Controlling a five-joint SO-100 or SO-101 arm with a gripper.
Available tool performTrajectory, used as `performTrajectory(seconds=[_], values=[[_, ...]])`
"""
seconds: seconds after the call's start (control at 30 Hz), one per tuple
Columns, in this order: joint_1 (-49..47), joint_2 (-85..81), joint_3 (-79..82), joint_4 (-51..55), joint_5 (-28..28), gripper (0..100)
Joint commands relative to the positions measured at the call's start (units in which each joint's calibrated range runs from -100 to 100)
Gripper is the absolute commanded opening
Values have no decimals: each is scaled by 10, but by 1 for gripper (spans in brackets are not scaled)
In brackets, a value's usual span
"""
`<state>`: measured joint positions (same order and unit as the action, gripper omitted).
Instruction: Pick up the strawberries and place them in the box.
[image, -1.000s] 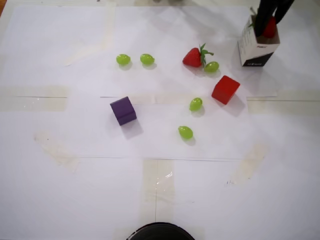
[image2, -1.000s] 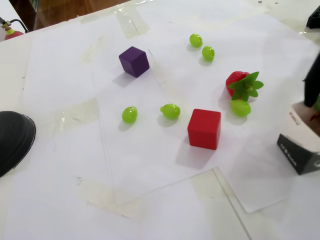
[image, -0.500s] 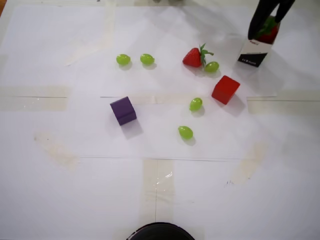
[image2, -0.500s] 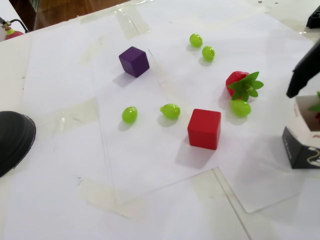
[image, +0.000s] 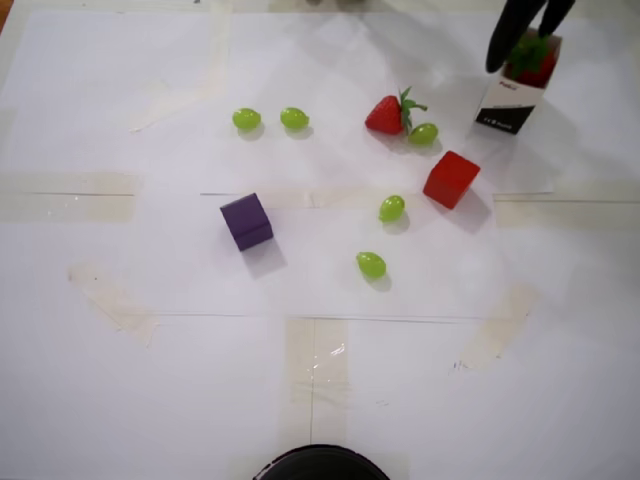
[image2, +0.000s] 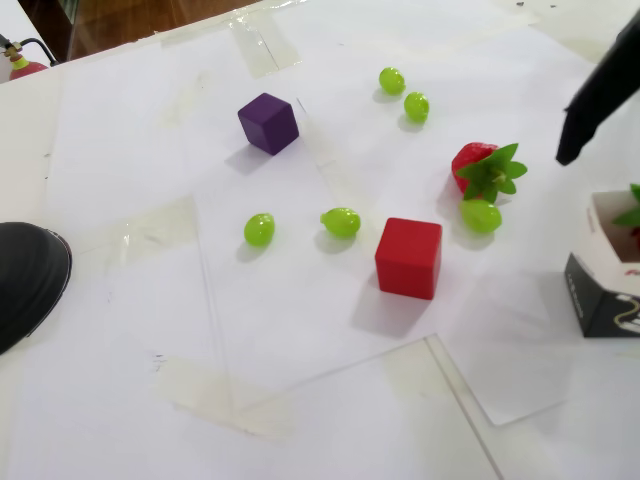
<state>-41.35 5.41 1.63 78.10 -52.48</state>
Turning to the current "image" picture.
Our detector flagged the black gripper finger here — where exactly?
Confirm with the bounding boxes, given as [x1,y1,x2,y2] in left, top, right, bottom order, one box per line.
[486,0,544,74]
[538,0,576,39]

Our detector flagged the red strawberry with long stem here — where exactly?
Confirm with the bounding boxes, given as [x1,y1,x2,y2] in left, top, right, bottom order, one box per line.
[505,29,559,86]

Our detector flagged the white and black paper box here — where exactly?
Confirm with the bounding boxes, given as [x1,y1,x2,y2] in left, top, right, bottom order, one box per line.
[472,27,564,137]

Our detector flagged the red strawberry with leafy top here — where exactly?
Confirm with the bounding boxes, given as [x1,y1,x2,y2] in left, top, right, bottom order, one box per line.
[364,87,429,136]

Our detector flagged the green grape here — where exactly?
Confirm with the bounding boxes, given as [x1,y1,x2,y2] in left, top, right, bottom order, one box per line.
[231,107,262,132]
[408,122,440,147]
[279,106,310,131]
[378,194,407,224]
[355,251,389,279]

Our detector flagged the red cube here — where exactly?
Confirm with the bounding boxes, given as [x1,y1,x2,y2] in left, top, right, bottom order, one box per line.
[422,150,482,210]

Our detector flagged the beige masking tape strip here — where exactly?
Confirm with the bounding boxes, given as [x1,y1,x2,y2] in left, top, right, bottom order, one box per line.
[493,178,640,231]
[67,257,162,350]
[457,284,541,374]
[284,317,351,446]
[0,172,140,225]

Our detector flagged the purple cube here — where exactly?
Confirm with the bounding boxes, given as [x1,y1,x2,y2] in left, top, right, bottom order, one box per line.
[219,192,275,252]

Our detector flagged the black round base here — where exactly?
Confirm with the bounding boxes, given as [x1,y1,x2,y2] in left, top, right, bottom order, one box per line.
[252,443,391,480]

